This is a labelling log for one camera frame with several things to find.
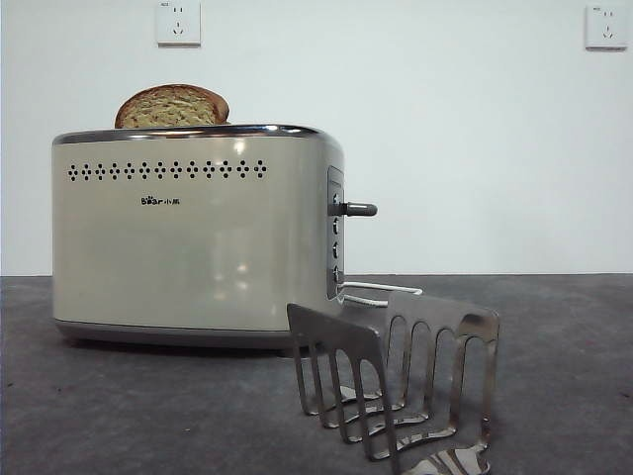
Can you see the grey toaster lever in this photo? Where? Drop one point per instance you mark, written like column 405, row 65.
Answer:
column 363, row 209

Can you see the brown-crusted bread slice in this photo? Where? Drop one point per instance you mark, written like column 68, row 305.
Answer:
column 173, row 109

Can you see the stainless steel toast rack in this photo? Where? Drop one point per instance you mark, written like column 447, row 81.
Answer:
column 336, row 331

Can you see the cream Bear toaster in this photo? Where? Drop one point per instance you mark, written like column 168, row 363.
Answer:
column 148, row 247

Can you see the white wall socket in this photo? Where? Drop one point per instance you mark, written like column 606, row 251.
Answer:
column 605, row 29
column 179, row 25

